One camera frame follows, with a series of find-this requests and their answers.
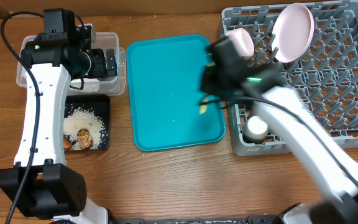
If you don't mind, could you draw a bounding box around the pink bowl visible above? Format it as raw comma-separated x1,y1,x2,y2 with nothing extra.
226,28,254,59

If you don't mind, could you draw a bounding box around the yellow plastic spoon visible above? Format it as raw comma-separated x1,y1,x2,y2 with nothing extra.
199,97,209,114

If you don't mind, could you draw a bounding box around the white rice pile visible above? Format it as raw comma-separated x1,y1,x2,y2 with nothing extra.
63,107,109,151

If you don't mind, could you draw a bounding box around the pale green cup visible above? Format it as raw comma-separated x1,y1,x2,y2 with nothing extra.
243,115,269,144

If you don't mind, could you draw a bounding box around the brown food scrap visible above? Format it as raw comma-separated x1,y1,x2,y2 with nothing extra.
77,128,93,150

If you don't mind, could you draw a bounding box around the pink plate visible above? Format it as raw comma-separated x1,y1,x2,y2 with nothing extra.
271,3,314,63

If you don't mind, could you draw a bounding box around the orange carrot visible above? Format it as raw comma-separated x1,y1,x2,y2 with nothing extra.
63,136,72,151

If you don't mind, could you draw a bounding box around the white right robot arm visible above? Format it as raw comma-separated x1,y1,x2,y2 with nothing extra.
200,37,358,223

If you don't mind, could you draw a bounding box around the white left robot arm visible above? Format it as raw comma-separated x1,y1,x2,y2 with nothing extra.
0,9,117,223

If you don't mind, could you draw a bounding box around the clear plastic bin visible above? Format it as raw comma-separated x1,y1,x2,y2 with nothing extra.
16,23,127,96

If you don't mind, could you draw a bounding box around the black tray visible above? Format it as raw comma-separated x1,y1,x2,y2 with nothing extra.
64,95,110,151

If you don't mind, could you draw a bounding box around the teal serving tray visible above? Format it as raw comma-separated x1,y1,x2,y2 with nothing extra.
126,34,226,152

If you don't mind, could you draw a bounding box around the grey dish rack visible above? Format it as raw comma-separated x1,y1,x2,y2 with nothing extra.
221,1,358,148

